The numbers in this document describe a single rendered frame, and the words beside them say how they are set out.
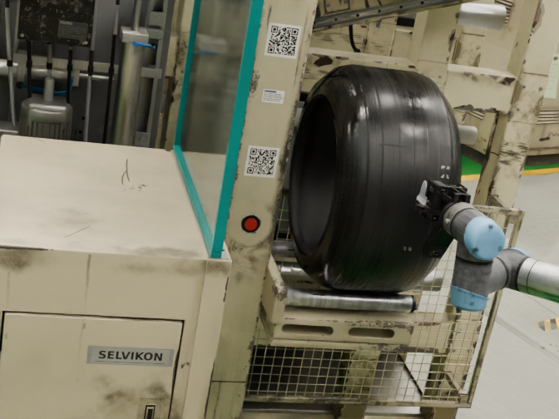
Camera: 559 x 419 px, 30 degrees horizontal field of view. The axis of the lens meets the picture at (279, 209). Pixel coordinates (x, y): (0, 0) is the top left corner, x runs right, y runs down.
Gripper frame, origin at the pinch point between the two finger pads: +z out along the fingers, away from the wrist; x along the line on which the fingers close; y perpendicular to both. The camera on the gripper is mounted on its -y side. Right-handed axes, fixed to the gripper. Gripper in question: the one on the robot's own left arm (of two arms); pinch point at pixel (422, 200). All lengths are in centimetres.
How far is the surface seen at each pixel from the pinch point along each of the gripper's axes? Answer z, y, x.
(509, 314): 198, -102, -140
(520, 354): 162, -106, -129
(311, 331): 17.0, -40.3, 14.6
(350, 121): 11.2, 13.8, 16.3
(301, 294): 15.8, -30.4, 19.2
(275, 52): 17.1, 26.4, 34.7
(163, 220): -31, 0, 62
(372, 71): 24.1, 24.0, 8.8
